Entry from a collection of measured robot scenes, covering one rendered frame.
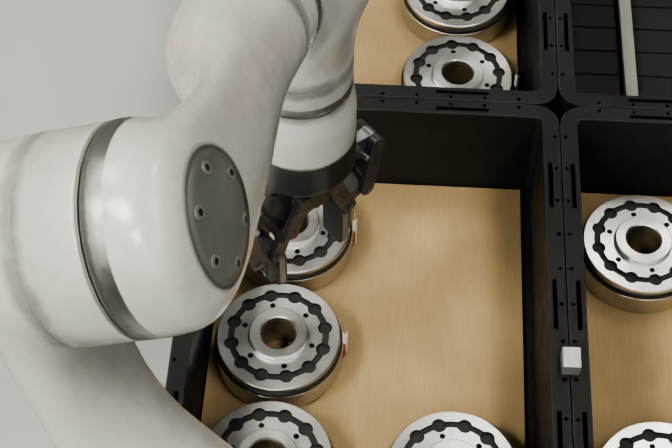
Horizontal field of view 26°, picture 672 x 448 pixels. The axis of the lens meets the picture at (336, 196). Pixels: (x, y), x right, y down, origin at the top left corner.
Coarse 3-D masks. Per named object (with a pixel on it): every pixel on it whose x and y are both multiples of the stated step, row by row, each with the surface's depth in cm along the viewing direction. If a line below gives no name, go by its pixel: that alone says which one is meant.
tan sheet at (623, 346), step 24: (600, 312) 123; (624, 312) 123; (600, 336) 122; (624, 336) 122; (648, 336) 122; (600, 360) 120; (624, 360) 120; (648, 360) 120; (600, 384) 119; (624, 384) 119; (648, 384) 119; (600, 408) 118; (624, 408) 118; (648, 408) 118; (600, 432) 117
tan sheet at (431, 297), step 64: (384, 192) 131; (448, 192) 131; (512, 192) 131; (384, 256) 127; (448, 256) 127; (512, 256) 127; (384, 320) 123; (448, 320) 123; (512, 320) 123; (384, 384) 119; (448, 384) 119; (512, 384) 119
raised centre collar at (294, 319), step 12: (264, 312) 119; (276, 312) 119; (288, 312) 119; (252, 324) 118; (264, 324) 119; (300, 324) 118; (252, 336) 118; (300, 336) 118; (252, 348) 117; (264, 348) 117; (276, 348) 117; (288, 348) 117; (300, 348) 117; (276, 360) 117
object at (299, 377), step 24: (264, 288) 121; (288, 288) 121; (240, 312) 120; (312, 312) 120; (216, 336) 118; (240, 336) 118; (312, 336) 118; (336, 336) 118; (240, 360) 117; (264, 360) 117; (288, 360) 117; (312, 360) 117; (264, 384) 116; (288, 384) 116
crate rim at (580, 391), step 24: (576, 120) 123; (600, 120) 123; (624, 120) 123; (648, 120) 123; (576, 144) 121; (576, 168) 120; (576, 192) 118; (576, 216) 117; (576, 240) 115; (576, 264) 114; (576, 288) 114; (576, 312) 112; (576, 336) 110; (576, 384) 108; (576, 408) 107; (576, 432) 105
